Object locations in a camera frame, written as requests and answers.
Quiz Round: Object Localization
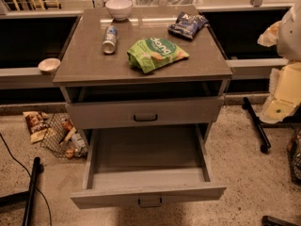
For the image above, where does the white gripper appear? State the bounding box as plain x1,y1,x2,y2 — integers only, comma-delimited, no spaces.
257,22,301,124

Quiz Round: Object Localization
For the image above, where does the green rice chip bag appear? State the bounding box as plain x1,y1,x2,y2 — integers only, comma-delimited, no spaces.
127,38,189,73

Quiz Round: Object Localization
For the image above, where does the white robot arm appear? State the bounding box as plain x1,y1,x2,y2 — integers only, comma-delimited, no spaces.
257,1,301,123

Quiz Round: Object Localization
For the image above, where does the closed grey top drawer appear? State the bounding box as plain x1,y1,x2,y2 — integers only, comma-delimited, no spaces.
66,97,223,129

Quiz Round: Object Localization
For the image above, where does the dark blue chip bag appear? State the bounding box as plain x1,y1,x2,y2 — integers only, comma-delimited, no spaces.
167,11,209,40

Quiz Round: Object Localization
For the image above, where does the open grey middle drawer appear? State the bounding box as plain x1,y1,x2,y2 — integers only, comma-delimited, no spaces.
71,124,226,208

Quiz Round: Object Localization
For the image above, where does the grey drawer cabinet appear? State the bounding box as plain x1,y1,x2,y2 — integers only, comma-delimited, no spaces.
54,7,231,137

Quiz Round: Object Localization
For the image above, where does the brown snack bag on floor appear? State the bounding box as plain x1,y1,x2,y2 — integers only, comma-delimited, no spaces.
23,111,50,143

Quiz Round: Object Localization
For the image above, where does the black stand leg right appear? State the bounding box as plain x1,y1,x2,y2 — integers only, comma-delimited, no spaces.
242,97,271,153

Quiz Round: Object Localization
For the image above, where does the black stand leg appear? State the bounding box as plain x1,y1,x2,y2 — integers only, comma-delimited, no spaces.
0,157,42,226
242,97,271,153

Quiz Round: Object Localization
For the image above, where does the dark basket at right edge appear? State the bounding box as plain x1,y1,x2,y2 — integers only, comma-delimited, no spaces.
287,131,301,185

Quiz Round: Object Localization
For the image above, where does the silver blue soda can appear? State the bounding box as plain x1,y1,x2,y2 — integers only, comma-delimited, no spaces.
102,25,118,55

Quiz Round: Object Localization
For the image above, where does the white bowl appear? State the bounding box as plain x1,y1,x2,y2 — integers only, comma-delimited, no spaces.
105,0,133,21

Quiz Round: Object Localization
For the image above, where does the black stand leg left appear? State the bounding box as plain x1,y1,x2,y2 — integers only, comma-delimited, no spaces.
0,157,42,226

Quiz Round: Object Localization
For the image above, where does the wire mesh basket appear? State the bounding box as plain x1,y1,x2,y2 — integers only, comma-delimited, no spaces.
40,113,87,159

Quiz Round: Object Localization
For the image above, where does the black cable on floor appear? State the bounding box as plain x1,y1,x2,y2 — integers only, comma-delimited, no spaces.
0,132,53,226

